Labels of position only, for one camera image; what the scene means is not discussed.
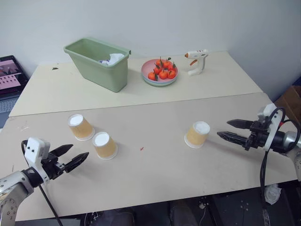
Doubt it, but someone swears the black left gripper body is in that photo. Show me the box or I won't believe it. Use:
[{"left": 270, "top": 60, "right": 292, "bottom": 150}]
[{"left": 41, "top": 152, "right": 67, "bottom": 181}]

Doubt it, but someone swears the pink plate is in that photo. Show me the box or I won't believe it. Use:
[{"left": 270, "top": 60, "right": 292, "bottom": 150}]
[{"left": 141, "top": 59, "right": 179, "bottom": 82}]

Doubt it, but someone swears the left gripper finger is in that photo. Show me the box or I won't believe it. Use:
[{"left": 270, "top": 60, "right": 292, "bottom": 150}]
[
  {"left": 50, "top": 144, "right": 74, "bottom": 157},
  {"left": 64, "top": 152, "right": 90, "bottom": 174}
]

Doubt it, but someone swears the tan paper cup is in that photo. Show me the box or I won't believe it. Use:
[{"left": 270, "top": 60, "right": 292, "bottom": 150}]
[
  {"left": 67, "top": 114, "right": 95, "bottom": 141},
  {"left": 184, "top": 121, "right": 211, "bottom": 149},
  {"left": 92, "top": 131, "right": 118, "bottom": 161}
]

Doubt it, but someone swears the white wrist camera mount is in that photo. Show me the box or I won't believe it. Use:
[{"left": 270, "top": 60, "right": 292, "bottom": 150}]
[
  {"left": 257, "top": 103, "right": 285, "bottom": 152},
  {"left": 23, "top": 137, "right": 51, "bottom": 182}
]

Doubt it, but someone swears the crumpled white paper wad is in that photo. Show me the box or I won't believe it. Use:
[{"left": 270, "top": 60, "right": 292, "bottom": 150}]
[{"left": 264, "top": 184, "right": 282, "bottom": 205}]

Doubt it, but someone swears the brown cardboard box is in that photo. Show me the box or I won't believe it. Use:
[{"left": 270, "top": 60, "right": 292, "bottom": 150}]
[{"left": 274, "top": 85, "right": 301, "bottom": 129}]

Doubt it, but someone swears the grey laptop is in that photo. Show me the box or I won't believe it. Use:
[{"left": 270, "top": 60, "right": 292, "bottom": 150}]
[{"left": 0, "top": 55, "right": 30, "bottom": 129}]

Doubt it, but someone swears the white hot glue gun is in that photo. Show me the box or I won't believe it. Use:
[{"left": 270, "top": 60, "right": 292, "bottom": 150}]
[{"left": 184, "top": 48, "right": 208, "bottom": 77}]

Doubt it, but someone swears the black bolted base plate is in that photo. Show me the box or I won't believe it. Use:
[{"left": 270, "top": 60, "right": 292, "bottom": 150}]
[{"left": 210, "top": 188, "right": 293, "bottom": 226}]

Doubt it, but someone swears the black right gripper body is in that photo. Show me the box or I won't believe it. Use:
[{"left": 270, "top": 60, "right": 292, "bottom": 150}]
[{"left": 244, "top": 120, "right": 270, "bottom": 152}]

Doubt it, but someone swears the pale green plate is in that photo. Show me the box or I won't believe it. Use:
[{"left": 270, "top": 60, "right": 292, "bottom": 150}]
[{"left": 142, "top": 76, "right": 177, "bottom": 87}]

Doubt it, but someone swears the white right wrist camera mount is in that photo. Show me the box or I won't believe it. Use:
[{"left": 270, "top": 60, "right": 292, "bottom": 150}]
[{"left": 257, "top": 103, "right": 285, "bottom": 152}]

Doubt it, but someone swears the green plastic bin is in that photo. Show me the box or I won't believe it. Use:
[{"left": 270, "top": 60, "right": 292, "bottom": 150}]
[{"left": 63, "top": 38, "right": 132, "bottom": 93}]

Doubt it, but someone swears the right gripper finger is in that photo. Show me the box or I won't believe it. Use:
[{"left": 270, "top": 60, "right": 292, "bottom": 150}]
[
  {"left": 216, "top": 131, "right": 248, "bottom": 148},
  {"left": 226, "top": 119, "right": 254, "bottom": 130}
]

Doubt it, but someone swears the crumpled white paper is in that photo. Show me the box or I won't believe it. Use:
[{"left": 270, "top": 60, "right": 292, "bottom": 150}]
[{"left": 98, "top": 53, "right": 125, "bottom": 68}]

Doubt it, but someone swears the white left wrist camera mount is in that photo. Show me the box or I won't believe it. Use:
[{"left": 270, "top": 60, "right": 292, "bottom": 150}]
[{"left": 23, "top": 137, "right": 51, "bottom": 182}]

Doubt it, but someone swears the pale blue plate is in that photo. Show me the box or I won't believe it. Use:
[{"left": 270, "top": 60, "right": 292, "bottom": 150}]
[{"left": 141, "top": 73, "right": 179, "bottom": 85}]

